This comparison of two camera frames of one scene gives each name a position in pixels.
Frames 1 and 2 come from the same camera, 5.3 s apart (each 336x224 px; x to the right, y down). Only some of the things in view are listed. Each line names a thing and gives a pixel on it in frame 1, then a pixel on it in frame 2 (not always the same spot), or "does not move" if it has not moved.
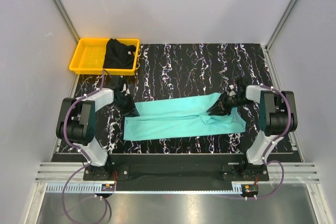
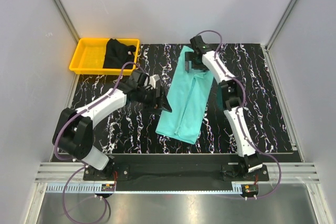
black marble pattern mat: (170, 73) does not move
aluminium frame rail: (295, 173) does not move
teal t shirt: (180, 116) -> (188, 96)
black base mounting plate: (177, 169) does not move
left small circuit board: (108, 187) does not move
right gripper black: (221, 103) -> (188, 57)
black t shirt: (118, 55) does not move
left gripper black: (134, 113) -> (160, 103)
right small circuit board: (249, 190) does not move
